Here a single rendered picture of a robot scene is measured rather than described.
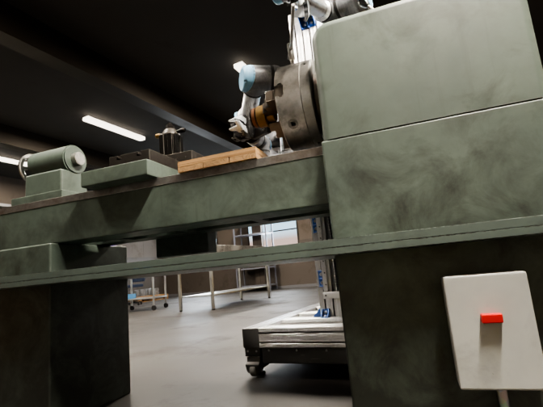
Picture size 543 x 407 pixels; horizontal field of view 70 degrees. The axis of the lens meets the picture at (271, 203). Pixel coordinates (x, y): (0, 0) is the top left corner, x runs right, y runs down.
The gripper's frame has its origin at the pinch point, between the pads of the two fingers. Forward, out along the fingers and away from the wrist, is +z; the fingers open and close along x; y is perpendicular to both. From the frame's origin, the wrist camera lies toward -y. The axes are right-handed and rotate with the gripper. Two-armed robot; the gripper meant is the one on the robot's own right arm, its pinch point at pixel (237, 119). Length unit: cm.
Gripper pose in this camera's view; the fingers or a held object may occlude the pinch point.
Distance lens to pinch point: 154.0
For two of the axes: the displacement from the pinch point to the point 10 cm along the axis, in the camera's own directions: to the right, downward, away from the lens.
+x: -0.9, -9.8, 1.7
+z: -3.4, -1.3, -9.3
